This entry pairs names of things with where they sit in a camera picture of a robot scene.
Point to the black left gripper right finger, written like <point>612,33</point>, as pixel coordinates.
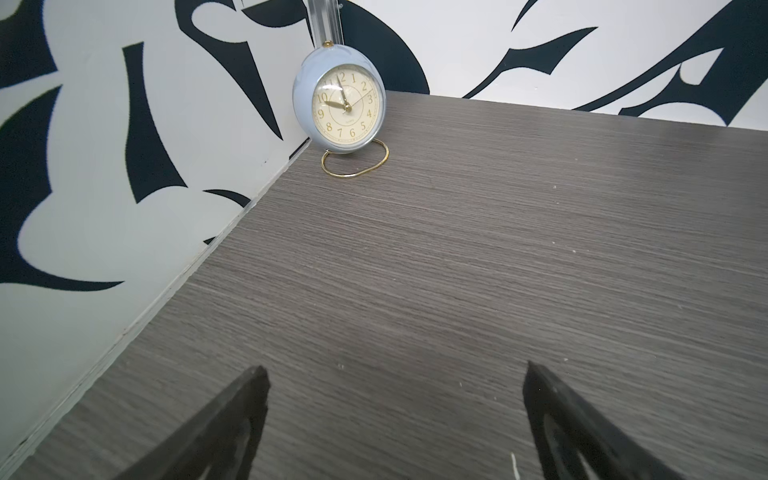
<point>570,434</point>

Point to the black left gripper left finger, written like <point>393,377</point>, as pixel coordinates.
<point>219,442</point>

